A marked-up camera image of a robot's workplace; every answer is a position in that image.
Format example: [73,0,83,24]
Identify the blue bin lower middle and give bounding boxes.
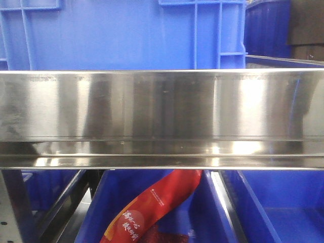
[76,170,238,242]

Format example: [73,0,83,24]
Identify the blue bin lower right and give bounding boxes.
[221,170,323,242]

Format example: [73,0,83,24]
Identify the red snack bag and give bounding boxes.
[100,169,203,242]

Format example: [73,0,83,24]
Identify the steel shelf rail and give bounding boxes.
[1,68,323,170]

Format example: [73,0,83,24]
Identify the blue bin above rail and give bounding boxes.
[1,1,246,70]

